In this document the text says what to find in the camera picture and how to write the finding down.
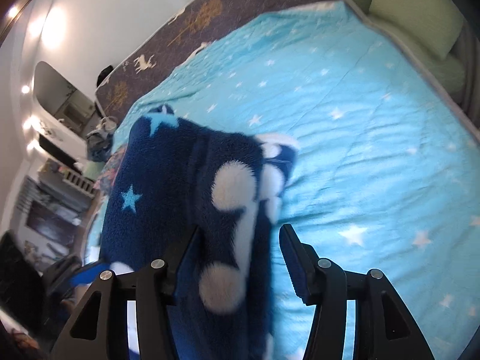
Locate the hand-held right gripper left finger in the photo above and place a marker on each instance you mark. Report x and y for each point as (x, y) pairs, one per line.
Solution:
(183, 268)

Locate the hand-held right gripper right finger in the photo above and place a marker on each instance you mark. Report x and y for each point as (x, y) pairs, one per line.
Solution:
(293, 262)

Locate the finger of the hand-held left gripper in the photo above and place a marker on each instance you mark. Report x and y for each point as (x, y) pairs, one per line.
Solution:
(88, 273)

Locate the navy star print fleece garment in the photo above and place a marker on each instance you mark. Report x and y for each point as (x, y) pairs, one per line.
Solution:
(176, 195)

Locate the dark chair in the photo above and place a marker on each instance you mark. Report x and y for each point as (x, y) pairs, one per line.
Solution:
(18, 277)

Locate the colourful patterned cloth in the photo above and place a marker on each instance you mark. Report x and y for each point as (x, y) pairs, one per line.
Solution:
(110, 172)

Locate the grey blue cloth bundle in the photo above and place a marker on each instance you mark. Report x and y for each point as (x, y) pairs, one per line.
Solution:
(99, 138)

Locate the light blue star blanket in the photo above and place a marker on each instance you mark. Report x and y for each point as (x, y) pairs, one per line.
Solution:
(356, 127)

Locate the white arched mirror dresser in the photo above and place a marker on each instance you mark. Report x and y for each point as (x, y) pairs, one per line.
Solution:
(56, 97)

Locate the small black object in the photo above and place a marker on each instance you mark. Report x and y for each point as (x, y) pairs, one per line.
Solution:
(105, 75)

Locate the green pillow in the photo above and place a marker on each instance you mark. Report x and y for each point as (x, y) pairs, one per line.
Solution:
(431, 65)
(416, 15)

